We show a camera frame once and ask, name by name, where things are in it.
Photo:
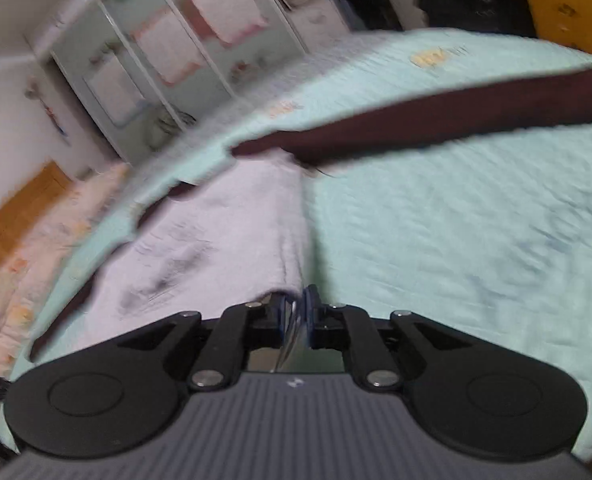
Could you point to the wooden headboard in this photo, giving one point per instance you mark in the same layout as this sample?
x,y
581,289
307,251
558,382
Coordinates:
x,y
21,215

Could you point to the bee print quilted bedspread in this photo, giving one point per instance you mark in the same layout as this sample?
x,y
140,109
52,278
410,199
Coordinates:
x,y
451,235

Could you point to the pink bordered wall poster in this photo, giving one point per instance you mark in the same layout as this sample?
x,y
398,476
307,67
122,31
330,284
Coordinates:
x,y
226,7

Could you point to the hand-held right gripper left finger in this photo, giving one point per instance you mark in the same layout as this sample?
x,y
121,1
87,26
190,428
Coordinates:
x,y
278,317

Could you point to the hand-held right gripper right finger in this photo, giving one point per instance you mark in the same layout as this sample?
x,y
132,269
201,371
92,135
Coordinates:
x,y
310,317

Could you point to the red hanging ornament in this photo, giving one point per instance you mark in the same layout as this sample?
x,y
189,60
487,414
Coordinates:
x,y
51,115

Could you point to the grey and brown sweatshirt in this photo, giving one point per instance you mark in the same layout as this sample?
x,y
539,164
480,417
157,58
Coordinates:
x,y
226,240

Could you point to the orange bordered wall poster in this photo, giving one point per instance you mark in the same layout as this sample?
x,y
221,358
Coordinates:
x,y
166,47

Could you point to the pink floral pillow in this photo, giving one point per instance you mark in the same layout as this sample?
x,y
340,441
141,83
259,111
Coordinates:
x,y
26,280

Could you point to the sliding door wardrobe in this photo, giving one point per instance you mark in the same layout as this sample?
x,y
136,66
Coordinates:
x,y
141,90

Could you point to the blue bordered wall poster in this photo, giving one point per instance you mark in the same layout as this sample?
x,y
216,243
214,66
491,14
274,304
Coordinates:
x,y
113,90

